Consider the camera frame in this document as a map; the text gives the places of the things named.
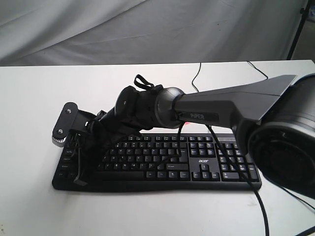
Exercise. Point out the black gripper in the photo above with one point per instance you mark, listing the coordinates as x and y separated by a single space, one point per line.
104 131

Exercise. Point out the black acer keyboard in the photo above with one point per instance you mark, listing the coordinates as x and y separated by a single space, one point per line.
162 162

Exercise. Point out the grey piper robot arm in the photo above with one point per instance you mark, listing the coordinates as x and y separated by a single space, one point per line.
273 121

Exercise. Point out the white backdrop cloth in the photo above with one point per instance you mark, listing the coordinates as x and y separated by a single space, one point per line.
103 32

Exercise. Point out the black tripod stand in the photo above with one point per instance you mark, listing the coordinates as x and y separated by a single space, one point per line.
304 11

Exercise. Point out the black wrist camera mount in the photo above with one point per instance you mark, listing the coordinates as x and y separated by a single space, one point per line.
71 120

